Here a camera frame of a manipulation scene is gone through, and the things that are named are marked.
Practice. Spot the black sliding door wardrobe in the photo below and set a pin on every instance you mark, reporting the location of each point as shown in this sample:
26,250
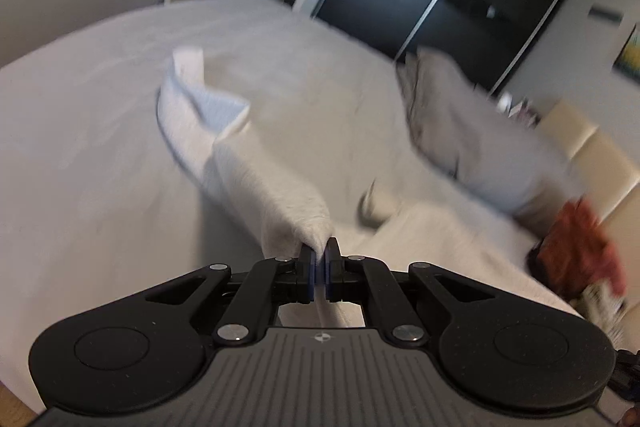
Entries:
450,7

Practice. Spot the patterned cloth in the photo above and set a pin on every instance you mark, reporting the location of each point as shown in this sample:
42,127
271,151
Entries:
600,307

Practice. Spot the wall picture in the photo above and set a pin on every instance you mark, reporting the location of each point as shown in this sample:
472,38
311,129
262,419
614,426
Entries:
629,57

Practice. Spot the orange cloth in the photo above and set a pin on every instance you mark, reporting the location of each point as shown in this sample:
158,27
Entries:
575,247

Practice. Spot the grey pillow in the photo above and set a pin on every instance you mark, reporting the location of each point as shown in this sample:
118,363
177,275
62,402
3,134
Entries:
465,142

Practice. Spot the white wall vent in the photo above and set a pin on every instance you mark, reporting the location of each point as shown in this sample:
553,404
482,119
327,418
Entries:
606,13

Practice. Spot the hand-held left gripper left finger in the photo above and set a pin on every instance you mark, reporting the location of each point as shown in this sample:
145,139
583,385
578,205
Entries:
311,276

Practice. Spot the white fuzzy sweater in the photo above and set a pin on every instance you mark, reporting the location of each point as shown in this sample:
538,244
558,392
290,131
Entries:
250,177

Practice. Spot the cream headboard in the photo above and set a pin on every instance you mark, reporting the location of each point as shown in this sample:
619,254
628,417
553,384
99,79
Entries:
600,157

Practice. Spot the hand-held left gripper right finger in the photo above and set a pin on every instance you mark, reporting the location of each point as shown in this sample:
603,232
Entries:
328,277

